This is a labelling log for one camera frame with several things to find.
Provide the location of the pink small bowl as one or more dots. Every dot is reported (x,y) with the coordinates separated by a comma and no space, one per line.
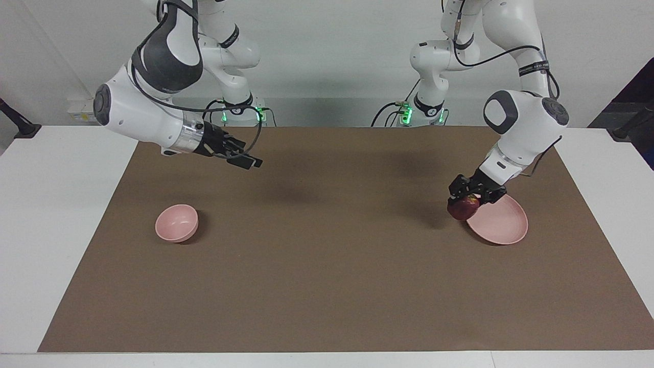
(176,225)

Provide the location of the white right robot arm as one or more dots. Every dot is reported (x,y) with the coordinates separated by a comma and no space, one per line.
(138,112)

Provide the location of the white wall power strip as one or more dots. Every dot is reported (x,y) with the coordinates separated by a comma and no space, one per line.
(80,111)

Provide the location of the pink round plate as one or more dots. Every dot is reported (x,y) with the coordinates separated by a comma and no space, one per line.
(503,225)

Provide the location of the brown table mat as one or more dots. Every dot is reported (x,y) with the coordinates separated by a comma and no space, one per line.
(327,266)

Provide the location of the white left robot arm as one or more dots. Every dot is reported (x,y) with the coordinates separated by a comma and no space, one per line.
(521,122)

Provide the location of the dark red apple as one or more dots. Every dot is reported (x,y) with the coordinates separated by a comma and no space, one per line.
(462,209)

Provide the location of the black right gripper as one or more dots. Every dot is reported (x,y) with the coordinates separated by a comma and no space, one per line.
(212,139)

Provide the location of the black clamp stand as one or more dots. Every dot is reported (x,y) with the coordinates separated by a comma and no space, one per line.
(633,122)
(23,128)

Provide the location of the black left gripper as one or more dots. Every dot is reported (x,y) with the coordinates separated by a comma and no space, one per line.
(485,185)

